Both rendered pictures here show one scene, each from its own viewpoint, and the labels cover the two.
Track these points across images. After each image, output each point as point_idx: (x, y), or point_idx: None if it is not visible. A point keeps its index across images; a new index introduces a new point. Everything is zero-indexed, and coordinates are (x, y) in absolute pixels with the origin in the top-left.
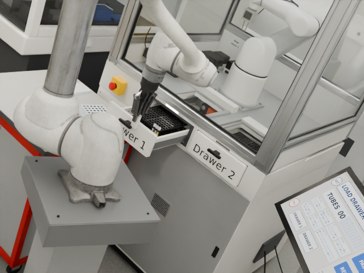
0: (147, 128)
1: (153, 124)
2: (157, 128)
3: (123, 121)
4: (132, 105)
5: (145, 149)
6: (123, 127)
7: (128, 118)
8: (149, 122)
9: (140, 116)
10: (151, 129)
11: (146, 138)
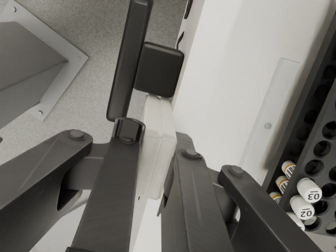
0: (159, 225)
1: (325, 168)
2: (293, 211)
3: (123, 43)
4: (1, 166)
5: (136, 200)
6: (182, 34)
7: (188, 48)
8: (330, 141)
9: (143, 194)
10: (289, 169)
11: (137, 215)
